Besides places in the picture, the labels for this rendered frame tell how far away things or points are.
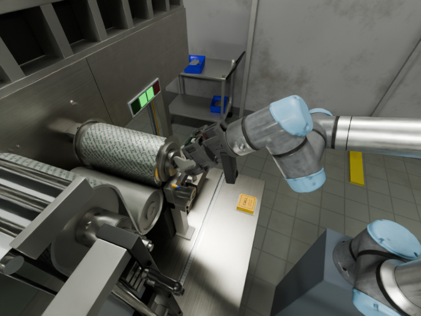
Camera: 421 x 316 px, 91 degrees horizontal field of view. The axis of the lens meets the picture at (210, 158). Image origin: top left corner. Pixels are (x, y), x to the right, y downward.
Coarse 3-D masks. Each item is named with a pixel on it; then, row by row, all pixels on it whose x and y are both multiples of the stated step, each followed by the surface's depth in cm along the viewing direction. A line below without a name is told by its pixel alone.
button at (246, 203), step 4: (240, 196) 89; (244, 196) 89; (248, 196) 89; (240, 200) 88; (244, 200) 88; (248, 200) 88; (252, 200) 88; (240, 204) 86; (244, 204) 86; (248, 204) 86; (252, 204) 86; (240, 208) 86; (244, 208) 85; (248, 208) 85; (252, 208) 85; (248, 212) 86; (252, 212) 85
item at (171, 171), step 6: (174, 150) 57; (168, 156) 55; (174, 156) 56; (180, 156) 61; (168, 162) 55; (174, 162) 57; (168, 168) 55; (174, 168) 59; (168, 174) 57; (174, 174) 59
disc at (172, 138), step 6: (168, 138) 55; (174, 138) 58; (162, 144) 53; (162, 150) 53; (156, 156) 52; (156, 162) 52; (156, 168) 52; (156, 174) 53; (156, 180) 54; (162, 186) 58
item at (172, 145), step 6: (90, 126) 61; (84, 132) 59; (168, 144) 55; (174, 144) 58; (168, 150) 55; (162, 156) 53; (162, 162) 54; (162, 168) 55; (162, 174) 56; (162, 180) 56
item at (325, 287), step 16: (320, 240) 85; (336, 240) 78; (304, 256) 99; (320, 256) 79; (288, 272) 122; (304, 272) 92; (320, 272) 74; (336, 272) 71; (288, 288) 110; (304, 288) 85; (320, 288) 74; (336, 288) 70; (288, 304) 101; (304, 304) 91; (320, 304) 84; (336, 304) 77; (352, 304) 72
